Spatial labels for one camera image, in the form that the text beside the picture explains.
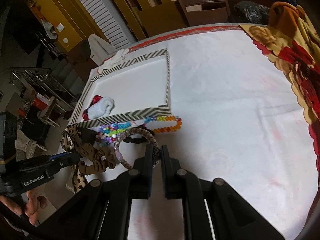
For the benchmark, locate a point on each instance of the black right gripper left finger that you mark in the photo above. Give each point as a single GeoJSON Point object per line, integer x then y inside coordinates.
{"type": "Point", "coordinates": [141, 175]}

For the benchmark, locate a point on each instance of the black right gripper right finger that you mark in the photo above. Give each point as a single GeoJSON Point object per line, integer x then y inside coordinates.
{"type": "Point", "coordinates": [174, 185]}

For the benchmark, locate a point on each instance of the braided pink grey hairband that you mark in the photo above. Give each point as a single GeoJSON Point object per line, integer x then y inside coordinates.
{"type": "Point", "coordinates": [124, 163]}

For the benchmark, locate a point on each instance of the black scrunchie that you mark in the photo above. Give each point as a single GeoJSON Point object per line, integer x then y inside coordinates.
{"type": "Point", "coordinates": [140, 138]}

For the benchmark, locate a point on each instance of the leopard print bow scrunchie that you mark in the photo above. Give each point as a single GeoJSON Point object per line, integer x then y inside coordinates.
{"type": "Point", "coordinates": [74, 139]}

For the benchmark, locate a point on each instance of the white fluffy scrunchie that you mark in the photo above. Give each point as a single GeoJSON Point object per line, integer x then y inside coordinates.
{"type": "Point", "coordinates": [100, 107]}

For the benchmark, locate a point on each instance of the person's left hand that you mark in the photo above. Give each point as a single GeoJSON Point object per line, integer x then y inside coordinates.
{"type": "Point", "coordinates": [33, 207]}

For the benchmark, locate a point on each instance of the white table cloth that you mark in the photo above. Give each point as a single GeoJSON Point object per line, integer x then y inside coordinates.
{"type": "Point", "coordinates": [241, 122]}

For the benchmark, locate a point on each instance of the striped tray box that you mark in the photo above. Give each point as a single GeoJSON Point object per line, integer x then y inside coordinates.
{"type": "Point", "coordinates": [139, 86]}

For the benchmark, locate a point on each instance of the metal rack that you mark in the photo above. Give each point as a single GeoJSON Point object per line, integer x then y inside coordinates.
{"type": "Point", "coordinates": [58, 98]}

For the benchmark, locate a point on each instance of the white cotton glove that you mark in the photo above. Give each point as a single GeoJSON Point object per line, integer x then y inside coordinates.
{"type": "Point", "coordinates": [109, 63]}

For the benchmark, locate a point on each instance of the white garment on chair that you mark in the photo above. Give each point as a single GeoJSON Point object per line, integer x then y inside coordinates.
{"type": "Point", "coordinates": [100, 49]}

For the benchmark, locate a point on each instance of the wooden chair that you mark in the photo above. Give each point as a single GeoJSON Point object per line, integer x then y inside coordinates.
{"type": "Point", "coordinates": [202, 12]}

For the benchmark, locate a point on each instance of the orange red floral blanket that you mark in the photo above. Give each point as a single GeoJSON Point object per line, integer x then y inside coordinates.
{"type": "Point", "coordinates": [291, 43]}

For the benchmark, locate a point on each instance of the black plastic bag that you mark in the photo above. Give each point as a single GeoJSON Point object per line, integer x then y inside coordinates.
{"type": "Point", "coordinates": [250, 12]}

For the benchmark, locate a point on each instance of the white louvered door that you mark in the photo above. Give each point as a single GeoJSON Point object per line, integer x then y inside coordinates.
{"type": "Point", "coordinates": [109, 21]}

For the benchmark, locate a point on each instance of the wall light switch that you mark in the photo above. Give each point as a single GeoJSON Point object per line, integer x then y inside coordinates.
{"type": "Point", "coordinates": [60, 27]}

